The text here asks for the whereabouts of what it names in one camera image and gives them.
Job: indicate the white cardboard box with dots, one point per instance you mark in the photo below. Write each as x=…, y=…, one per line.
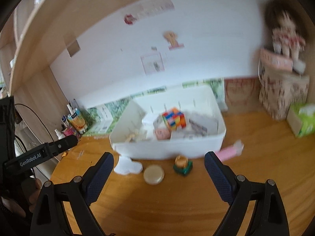
x=103, y=118

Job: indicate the red wall sticker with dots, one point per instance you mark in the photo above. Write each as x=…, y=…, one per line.
x=130, y=19

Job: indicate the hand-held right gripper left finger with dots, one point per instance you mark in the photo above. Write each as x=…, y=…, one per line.
x=98, y=177

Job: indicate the clear acrylic holder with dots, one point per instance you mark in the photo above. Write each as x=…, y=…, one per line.
x=72, y=107

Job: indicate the pink pony wall sticker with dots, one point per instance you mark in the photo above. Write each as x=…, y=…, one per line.
x=173, y=39

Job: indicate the brown square wall patch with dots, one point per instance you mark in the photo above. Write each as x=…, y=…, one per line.
x=72, y=45

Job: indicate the beige printed storage bag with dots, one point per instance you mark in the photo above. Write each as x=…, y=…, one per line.
x=278, y=95

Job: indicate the person's left hand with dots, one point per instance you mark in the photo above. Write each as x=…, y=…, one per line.
x=34, y=189

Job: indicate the colourful puzzle cube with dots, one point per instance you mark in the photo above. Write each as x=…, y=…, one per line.
x=173, y=119

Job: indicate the white power plug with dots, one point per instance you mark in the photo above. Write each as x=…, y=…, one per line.
x=299, y=66

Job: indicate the white tissue paper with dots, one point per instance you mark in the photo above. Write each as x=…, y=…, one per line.
x=126, y=166

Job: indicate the white plastic storage bin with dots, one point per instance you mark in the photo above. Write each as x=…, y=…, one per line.
x=172, y=150

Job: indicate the round gold tin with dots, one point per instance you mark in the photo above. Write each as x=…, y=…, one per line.
x=153, y=174

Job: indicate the pink correction tape dispenser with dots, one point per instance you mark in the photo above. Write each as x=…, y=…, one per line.
x=162, y=134

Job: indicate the blue white tube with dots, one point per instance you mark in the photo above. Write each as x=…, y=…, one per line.
x=65, y=121

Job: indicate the green tissue pack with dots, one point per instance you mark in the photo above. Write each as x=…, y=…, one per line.
x=302, y=123

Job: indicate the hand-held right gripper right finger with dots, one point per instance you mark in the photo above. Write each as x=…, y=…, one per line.
x=219, y=174

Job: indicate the wooden desk hutch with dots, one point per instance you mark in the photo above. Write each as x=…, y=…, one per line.
x=49, y=17

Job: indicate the brown printed cardboard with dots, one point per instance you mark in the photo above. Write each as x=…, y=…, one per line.
x=242, y=91

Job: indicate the green bottle with gold cap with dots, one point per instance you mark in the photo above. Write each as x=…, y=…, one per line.
x=182, y=167

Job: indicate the pink snack packet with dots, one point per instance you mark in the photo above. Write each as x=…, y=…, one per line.
x=70, y=131

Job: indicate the white text strip sticker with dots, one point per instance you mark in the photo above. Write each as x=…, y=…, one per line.
x=155, y=6

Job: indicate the small pink bottle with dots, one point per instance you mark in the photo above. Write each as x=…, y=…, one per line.
x=227, y=152

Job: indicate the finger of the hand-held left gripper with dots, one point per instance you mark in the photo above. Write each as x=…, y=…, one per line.
x=64, y=143

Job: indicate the white box purple print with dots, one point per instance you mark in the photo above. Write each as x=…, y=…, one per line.
x=201, y=125

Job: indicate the green leaf wall border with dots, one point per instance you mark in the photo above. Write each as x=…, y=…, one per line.
x=118, y=107

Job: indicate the brown-haired rag doll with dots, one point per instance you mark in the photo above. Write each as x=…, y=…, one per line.
x=286, y=36

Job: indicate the white plastic bottle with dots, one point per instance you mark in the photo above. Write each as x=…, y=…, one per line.
x=60, y=135

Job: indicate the pink framed drawing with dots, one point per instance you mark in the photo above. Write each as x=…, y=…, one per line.
x=152, y=64

